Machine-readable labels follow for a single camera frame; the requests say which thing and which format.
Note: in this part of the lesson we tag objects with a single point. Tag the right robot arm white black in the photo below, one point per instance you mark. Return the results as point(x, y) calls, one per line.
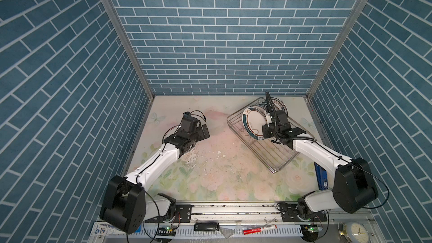
point(354, 185)

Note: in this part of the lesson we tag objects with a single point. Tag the aluminium mounting rail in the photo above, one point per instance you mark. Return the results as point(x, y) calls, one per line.
point(225, 213)

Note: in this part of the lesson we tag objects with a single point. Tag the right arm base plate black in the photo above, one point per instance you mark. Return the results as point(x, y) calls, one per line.
point(292, 212)

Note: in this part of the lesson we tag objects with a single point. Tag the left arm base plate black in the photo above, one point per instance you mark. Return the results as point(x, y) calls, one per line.
point(181, 213)

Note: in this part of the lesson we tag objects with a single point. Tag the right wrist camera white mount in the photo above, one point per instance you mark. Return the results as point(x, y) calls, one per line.
point(268, 118)

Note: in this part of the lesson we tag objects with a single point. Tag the black remote device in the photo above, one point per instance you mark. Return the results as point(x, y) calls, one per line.
point(206, 227)

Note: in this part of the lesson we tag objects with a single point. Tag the white slotted cable duct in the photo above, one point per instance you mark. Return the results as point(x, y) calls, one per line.
point(187, 232)

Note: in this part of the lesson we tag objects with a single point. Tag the blue box by right arm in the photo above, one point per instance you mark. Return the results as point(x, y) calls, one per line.
point(322, 179)

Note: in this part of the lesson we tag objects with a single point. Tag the green led circuit board left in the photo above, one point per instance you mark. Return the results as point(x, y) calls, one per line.
point(166, 231)

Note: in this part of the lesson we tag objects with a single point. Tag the green led circuit board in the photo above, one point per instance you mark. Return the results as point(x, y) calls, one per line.
point(166, 231)
point(310, 233)

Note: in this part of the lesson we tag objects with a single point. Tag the white red blue box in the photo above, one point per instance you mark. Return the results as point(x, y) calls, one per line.
point(102, 229)

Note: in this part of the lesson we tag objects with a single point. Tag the small red rimmed white plate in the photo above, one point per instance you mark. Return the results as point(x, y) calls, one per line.
point(253, 119)

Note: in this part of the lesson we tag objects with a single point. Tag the red marker pen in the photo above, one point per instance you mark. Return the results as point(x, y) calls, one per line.
point(259, 229)

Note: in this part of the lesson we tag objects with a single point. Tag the round analog clock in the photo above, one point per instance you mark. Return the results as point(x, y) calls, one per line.
point(353, 232)

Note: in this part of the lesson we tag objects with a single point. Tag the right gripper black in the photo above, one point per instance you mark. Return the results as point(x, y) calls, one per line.
point(265, 131)

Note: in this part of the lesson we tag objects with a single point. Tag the metal wire dish rack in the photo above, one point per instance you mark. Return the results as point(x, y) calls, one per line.
point(273, 156)

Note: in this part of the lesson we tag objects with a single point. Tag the rear plate in rack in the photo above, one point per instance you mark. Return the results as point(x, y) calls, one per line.
point(278, 105)

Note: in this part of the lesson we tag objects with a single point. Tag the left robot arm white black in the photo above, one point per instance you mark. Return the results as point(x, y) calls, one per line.
point(127, 202)

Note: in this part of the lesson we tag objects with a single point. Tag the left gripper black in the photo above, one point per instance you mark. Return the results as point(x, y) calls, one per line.
point(201, 135)

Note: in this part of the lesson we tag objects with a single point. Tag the green led circuit board right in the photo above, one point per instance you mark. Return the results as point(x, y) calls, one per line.
point(310, 233)

